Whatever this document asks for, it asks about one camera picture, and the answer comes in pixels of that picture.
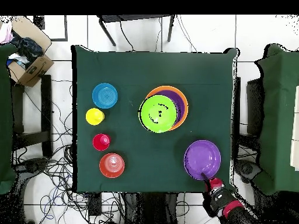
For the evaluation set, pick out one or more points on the purple plastic bowl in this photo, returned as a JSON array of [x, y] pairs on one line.
[[178, 102], [202, 158]]

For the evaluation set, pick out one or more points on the green plastic bowl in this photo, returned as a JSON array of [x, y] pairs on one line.
[[158, 114]]

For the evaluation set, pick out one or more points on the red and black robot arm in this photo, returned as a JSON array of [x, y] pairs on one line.
[[226, 205]]

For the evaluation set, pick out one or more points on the grey round floor foot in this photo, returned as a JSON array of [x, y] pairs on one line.
[[247, 169]]

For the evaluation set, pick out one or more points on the large orange plastic bowl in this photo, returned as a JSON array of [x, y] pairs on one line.
[[186, 105]]

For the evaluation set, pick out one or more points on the black stand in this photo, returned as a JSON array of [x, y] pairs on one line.
[[254, 105]]

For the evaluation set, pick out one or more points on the white panel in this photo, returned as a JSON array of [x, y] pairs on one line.
[[296, 151]]

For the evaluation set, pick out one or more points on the small red-orange plastic bowl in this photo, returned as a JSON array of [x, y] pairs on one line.
[[112, 165]]

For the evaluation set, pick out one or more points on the green cloth covered table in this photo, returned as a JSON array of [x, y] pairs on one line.
[[280, 116], [5, 116]]

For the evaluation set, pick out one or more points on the red plastic cup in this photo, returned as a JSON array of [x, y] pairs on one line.
[[101, 142]]

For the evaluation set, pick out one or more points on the black power brick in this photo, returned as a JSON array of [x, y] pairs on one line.
[[95, 205]]

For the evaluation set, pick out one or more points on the dark green tablecloth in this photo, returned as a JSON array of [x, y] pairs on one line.
[[151, 67]]

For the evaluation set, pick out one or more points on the yellow plastic cup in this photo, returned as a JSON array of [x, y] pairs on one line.
[[94, 116]]

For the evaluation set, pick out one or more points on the blue plastic bowl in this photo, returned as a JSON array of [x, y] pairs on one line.
[[105, 95]]

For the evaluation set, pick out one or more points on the black floor device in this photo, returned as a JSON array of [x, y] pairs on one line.
[[35, 164]]

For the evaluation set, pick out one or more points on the cardboard box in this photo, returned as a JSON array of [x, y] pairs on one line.
[[35, 70]]

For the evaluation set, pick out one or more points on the pile of clothes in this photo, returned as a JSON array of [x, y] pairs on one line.
[[28, 49]]

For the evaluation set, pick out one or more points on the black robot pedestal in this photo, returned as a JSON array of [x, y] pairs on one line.
[[151, 210]]

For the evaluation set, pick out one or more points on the black metal frame table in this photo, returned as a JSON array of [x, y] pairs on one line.
[[135, 18]]

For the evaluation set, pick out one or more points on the black floor frame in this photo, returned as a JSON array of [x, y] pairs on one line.
[[38, 22]]

